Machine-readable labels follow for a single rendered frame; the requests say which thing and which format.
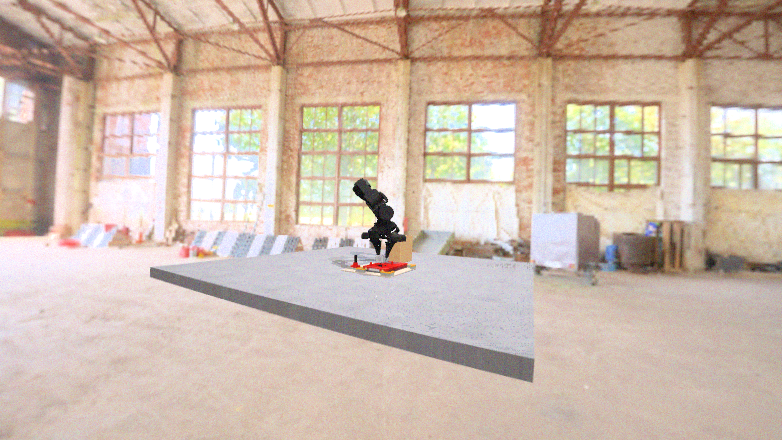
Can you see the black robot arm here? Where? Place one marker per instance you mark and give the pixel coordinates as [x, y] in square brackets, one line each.
[374, 200]

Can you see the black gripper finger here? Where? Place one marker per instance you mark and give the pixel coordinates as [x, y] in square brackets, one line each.
[377, 246]
[389, 246]

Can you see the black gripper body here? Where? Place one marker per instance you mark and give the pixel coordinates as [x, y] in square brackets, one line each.
[389, 236]

